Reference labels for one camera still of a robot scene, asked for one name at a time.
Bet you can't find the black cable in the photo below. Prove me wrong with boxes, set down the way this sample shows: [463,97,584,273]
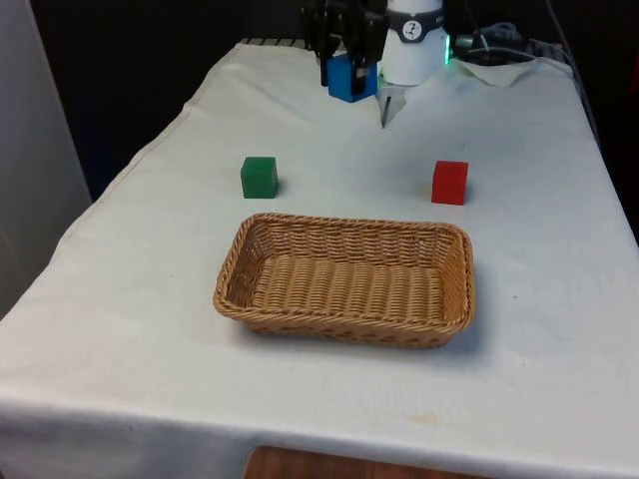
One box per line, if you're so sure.
[461,22,541,67]

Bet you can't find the blue cube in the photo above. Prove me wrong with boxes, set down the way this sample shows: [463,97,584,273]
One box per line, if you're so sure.
[326,51,379,104]

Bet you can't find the green cube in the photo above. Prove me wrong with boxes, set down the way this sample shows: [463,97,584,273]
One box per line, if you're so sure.
[240,156,279,200]

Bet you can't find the red cube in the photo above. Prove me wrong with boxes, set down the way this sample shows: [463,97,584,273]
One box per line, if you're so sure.
[430,160,470,206]

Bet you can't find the wicker basket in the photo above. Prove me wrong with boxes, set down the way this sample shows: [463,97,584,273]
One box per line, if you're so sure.
[213,212,477,350]

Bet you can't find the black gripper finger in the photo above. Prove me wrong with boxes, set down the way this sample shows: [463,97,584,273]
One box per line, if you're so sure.
[341,0,389,97]
[301,0,342,88]

